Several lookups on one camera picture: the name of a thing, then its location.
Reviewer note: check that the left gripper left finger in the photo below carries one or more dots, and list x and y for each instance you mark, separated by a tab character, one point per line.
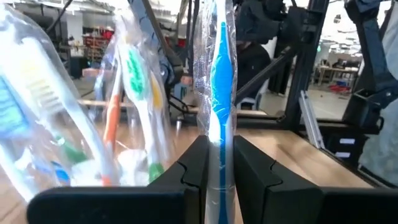
196	174

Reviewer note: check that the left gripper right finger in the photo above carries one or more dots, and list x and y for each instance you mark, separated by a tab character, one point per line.
264	186

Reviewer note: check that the blue toothbrush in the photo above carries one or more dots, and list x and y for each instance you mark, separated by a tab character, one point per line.
9	115
221	77

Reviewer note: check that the orange toothbrush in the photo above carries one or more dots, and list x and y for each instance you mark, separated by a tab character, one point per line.
112	115

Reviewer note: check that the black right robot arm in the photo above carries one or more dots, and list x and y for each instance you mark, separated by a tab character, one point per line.
373	62

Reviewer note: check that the person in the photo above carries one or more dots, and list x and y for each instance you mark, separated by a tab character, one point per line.
385	149

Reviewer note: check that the background work table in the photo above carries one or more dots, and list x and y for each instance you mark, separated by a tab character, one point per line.
337	70

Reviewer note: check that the red storage shelf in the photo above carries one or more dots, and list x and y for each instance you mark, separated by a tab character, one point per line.
96	42

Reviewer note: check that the silver aluminium rail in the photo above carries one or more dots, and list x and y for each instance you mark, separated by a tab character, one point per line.
311	121

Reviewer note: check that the black aluminium rig frame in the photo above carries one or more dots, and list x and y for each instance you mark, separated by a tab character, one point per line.
298	77

